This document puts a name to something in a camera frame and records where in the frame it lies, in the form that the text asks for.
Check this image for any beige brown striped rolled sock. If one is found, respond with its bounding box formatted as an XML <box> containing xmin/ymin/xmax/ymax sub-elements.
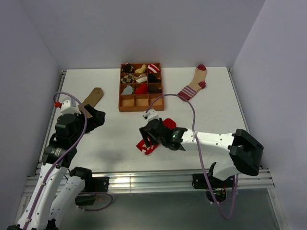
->
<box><xmin>134</xmin><ymin>74</ymin><xmax>147</xmax><ymax>83</ymax></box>

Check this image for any black box under rail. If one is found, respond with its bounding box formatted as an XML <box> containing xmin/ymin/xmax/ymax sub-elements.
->
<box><xmin>75</xmin><ymin>194</ymin><xmax>96</xmax><ymax>207</ymax></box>

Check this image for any orange wooden compartment tray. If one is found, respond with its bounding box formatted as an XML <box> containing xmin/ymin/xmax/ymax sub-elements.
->
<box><xmin>118</xmin><ymin>62</ymin><xmax>165</xmax><ymax>112</ymax></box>

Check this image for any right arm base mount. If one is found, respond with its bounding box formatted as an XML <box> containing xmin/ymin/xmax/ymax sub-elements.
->
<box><xmin>192</xmin><ymin>173</ymin><xmax>235</xmax><ymax>190</ymax></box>

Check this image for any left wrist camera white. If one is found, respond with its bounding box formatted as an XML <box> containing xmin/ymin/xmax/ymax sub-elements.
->
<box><xmin>54</xmin><ymin>97</ymin><xmax>80</xmax><ymax>115</ymax></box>

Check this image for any red sock with white pattern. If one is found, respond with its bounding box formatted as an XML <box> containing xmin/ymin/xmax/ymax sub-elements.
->
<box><xmin>135</xmin><ymin>117</ymin><xmax>177</xmax><ymax>157</ymax></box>

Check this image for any red white striped rolled sock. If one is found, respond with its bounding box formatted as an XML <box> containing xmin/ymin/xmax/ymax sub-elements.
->
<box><xmin>147</xmin><ymin>64</ymin><xmax>160</xmax><ymax>73</ymax></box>

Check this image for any dark brown black rolled sock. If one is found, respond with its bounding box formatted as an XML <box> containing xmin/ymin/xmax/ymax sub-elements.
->
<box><xmin>148</xmin><ymin>84</ymin><xmax>162</xmax><ymax>94</ymax></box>

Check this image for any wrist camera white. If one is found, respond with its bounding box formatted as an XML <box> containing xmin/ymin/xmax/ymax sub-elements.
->
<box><xmin>143</xmin><ymin>109</ymin><xmax>159</xmax><ymax>123</ymax></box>
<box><xmin>54</xmin><ymin>97</ymin><xmax>80</xmax><ymax>115</ymax></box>

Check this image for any checkered rolled sock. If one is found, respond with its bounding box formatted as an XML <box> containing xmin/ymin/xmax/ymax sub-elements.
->
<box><xmin>120</xmin><ymin>74</ymin><xmax>134</xmax><ymax>84</ymax></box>

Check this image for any yellow rolled sock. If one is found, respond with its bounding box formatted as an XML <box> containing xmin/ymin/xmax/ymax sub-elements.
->
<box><xmin>135</xmin><ymin>64</ymin><xmax>147</xmax><ymax>73</ymax></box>

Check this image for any light blue rolled sock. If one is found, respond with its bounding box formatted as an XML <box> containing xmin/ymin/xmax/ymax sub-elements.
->
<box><xmin>121</xmin><ymin>85</ymin><xmax>133</xmax><ymax>95</ymax></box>

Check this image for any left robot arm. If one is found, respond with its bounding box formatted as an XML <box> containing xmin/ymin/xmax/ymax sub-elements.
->
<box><xmin>8</xmin><ymin>104</ymin><xmax>106</xmax><ymax>230</ymax></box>

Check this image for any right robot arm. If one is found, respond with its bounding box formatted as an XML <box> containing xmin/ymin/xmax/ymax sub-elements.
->
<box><xmin>139</xmin><ymin>119</ymin><xmax>264</xmax><ymax>189</ymax></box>

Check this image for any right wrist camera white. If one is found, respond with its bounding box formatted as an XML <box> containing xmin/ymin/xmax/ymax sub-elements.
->
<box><xmin>143</xmin><ymin>109</ymin><xmax>159</xmax><ymax>123</ymax></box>

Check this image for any beige maroon striped sock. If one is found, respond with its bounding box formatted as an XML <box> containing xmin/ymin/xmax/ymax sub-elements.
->
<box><xmin>178</xmin><ymin>64</ymin><xmax>207</xmax><ymax>101</ymax></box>

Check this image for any aluminium front rail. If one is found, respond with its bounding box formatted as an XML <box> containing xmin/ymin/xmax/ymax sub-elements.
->
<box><xmin>24</xmin><ymin>169</ymin><xmax>275</xmax><ymax>196</ymax></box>

